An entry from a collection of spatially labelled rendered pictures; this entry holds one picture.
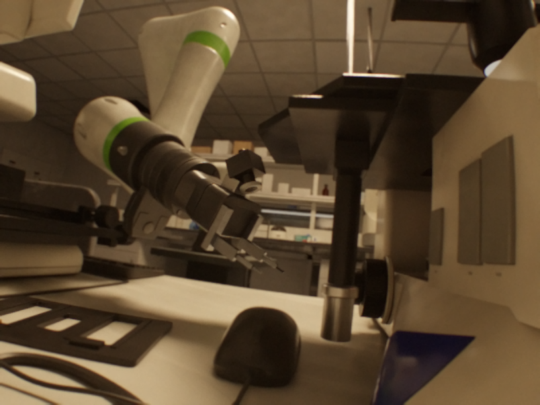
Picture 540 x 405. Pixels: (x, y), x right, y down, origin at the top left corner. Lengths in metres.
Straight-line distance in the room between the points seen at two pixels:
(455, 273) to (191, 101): 0.58
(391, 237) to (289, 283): 3.01
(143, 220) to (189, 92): 0.34
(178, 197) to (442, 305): 0.27
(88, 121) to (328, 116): 0.36
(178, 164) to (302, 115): 0.17
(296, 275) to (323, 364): 3.13
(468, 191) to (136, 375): 0.21
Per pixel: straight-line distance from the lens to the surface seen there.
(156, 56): 0.92
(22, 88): 0.63
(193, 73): 0.72
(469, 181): 0.18
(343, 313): 0.30
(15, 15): 0.50
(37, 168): 7.48
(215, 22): 0.83
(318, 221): 4.98
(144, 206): 0.42
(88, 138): 0.51
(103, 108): 0.51
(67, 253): 0.56
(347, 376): 0.26
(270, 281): 3.44
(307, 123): 0.27
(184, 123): 0.65
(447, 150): 0.23
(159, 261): 3.51
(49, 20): 0.49
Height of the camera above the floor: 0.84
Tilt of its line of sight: 9 degrees up
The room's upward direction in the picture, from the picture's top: 6 degrees clockwise
